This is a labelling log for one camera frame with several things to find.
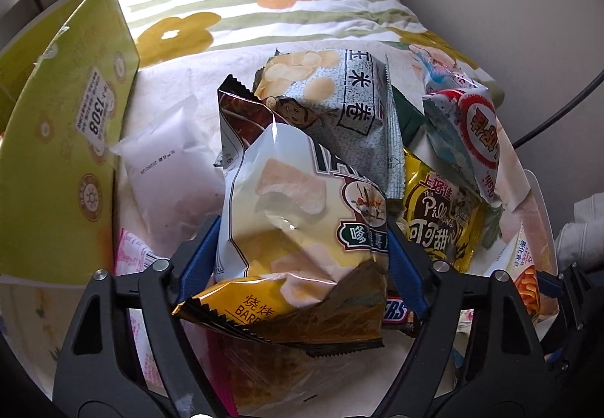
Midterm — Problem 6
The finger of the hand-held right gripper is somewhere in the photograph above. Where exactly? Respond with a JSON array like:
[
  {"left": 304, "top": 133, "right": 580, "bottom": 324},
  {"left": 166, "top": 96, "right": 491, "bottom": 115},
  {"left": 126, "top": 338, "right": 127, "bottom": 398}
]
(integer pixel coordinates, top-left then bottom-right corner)
[{"left": 537, "top": 261, "right": 590, "bottom": 374}]

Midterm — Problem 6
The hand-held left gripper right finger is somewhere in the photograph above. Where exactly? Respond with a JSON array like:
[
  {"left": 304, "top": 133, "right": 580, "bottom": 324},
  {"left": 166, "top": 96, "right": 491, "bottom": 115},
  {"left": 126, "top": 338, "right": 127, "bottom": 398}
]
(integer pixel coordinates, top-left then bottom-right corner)
[{"left": 373, "top": 222, "right": 555, "bottom": 418}]

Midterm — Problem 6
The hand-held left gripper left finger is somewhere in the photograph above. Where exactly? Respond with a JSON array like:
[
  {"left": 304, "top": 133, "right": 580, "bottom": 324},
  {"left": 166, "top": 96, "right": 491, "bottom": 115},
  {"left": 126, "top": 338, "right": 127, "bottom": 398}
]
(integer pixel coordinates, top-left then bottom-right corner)
[{"left": 52, "top": 215, "right": 237, "bottom": 418}]

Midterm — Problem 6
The orange chip bag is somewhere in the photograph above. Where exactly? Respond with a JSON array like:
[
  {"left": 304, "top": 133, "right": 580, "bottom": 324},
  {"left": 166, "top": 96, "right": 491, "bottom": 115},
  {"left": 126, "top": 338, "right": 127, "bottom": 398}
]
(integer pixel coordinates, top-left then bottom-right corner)
[{"left": 495, "top": 229, "right": 558, "bottom": 321}]

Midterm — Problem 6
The gold foil snack bag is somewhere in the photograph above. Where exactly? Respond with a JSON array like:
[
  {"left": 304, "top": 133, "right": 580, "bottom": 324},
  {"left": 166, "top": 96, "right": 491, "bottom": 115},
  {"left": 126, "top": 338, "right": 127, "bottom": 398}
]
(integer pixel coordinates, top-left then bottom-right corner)
[{"left": 395, "top": 149, "right": 492, "bottom": 273}]

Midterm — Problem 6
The pink white snack packet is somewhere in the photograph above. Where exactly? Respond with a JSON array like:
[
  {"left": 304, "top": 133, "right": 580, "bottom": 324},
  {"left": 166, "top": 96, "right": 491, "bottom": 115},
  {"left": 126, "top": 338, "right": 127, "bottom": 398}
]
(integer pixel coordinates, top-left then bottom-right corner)
[{"left": 116, "top": 228, "right": 239, "bottom": 416}]

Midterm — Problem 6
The plain white snack packet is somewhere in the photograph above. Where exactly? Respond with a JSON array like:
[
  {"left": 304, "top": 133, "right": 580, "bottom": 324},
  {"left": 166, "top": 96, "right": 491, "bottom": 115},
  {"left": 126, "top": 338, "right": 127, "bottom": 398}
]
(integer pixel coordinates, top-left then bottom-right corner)
[{"left": 111, "top": 94, "right": 226, "bottom": 243}]

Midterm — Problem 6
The white yellow chip bag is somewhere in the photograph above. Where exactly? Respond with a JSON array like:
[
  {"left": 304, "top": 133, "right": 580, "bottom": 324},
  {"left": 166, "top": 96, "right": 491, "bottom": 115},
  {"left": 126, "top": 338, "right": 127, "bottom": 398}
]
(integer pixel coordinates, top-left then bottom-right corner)
[{"left": 172, "top": 123, "right": 390, "bottom": 357}]

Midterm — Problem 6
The blue bag with red label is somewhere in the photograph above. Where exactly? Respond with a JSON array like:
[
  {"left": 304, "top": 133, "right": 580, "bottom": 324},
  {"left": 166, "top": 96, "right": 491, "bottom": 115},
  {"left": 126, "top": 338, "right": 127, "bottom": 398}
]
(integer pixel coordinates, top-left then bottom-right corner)
[{"left": 408, "top": 43, "right": 505, "bottom": 212}]

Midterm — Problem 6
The grey corn roll bag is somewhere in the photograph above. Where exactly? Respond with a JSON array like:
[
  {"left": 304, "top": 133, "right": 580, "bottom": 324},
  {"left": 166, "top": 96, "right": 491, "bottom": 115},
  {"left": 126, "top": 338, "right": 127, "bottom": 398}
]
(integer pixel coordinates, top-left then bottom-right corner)
[{"left": 255, "top": 47, "right": 407, "bottom": 202}]

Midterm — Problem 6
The green cardboard box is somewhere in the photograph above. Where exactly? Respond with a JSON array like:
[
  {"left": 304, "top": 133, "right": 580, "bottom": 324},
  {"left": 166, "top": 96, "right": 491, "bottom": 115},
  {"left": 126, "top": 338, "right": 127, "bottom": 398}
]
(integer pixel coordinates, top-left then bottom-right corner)
[{"left": 0, "top": 0, "right": 142, "bottom": 282}]

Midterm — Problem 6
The brown chocolate bar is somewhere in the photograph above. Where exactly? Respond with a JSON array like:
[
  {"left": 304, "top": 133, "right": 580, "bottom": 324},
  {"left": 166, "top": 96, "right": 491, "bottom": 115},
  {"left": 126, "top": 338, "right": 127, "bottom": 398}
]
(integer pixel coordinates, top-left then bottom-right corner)
[{"left": 381, "top": 294, "right": 422, "bottom": 330}]

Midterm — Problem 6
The grey cloth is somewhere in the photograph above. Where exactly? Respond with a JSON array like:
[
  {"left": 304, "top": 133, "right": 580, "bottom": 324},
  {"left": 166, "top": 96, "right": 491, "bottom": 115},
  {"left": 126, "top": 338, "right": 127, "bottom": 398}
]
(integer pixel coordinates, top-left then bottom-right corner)
[{"left": 556, "top": 190, "right": 604, "bottom": 259}]

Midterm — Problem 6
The dark green packet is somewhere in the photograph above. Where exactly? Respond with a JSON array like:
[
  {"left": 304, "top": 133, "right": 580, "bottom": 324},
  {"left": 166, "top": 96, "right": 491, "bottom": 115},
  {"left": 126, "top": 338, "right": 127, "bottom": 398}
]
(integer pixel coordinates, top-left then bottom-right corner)
[{"left": 389, "top": 83, "right": 426, "bottom": 151}]

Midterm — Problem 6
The pale floral sheet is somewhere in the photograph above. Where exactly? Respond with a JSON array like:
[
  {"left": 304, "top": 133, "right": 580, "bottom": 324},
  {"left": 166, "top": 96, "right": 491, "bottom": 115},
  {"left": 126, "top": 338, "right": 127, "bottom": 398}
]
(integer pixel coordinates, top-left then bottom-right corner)
[{"left": 0, "top": 40, "right": 558, "bottom": 418}]

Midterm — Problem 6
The striped floral blanket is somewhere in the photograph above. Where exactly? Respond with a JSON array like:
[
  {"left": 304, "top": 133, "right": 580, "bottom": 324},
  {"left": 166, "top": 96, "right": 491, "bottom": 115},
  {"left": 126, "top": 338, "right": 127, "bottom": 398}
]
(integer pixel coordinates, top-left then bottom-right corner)
[{"left": 116, "top": 0, "right": 507, "bottom": 103}]

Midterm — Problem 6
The black cable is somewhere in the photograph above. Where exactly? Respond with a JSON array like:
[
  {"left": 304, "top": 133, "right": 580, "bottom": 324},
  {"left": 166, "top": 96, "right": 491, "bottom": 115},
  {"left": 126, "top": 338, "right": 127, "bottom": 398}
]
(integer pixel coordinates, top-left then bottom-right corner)
[{"left": 512, "top": 69, "right": 604, "bottom": 150}]

